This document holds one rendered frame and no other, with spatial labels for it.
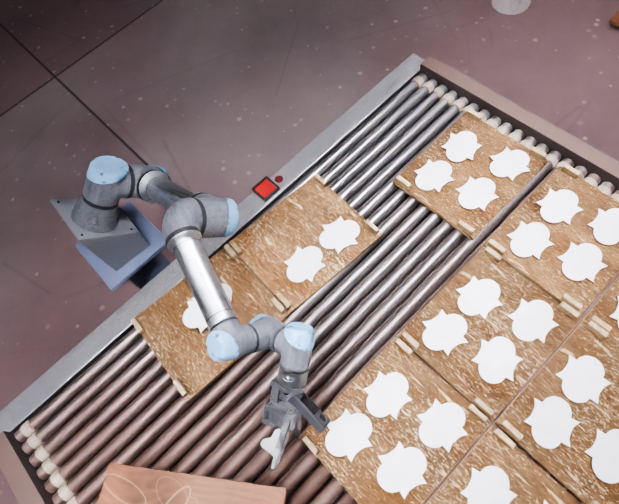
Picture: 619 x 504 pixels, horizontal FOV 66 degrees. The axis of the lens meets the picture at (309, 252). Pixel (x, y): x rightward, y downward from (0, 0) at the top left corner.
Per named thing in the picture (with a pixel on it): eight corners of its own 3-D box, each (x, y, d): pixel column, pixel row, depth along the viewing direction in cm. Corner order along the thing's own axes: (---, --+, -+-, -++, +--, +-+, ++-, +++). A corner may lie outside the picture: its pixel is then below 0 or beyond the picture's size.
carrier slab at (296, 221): (229, 245, 170) (227, 243, 169) (316, 176, 178) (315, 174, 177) (290, 314, 156) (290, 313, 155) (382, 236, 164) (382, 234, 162)
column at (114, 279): (151, 316, 264) (55, 246, 186) (203, 269, 272) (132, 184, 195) (192, 364, 249) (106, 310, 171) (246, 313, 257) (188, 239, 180)
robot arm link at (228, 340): (155, 188, 127) (231, 350, 109) (191, 189, 135) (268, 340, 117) (140, 216, 134) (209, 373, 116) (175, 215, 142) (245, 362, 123)
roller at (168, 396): (57, 494, 146) (47, 495, 141) (468, 108, 188) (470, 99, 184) (65, 508, 144) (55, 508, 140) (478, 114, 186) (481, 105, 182)
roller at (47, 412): (20, 432, 156) (10, 431, 151) (418, 78, 198) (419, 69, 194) (27, 444, 154) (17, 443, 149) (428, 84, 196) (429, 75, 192)
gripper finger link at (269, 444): (256, 462, 120) (269, 425, 124) (277, 470, 119) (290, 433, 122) (252, 461, 118) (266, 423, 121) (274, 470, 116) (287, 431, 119)
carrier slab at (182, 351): (133, 321, 163) (131, 320, 161) (228, 246, 170) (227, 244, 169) (188, 401, 148) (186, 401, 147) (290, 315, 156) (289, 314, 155)
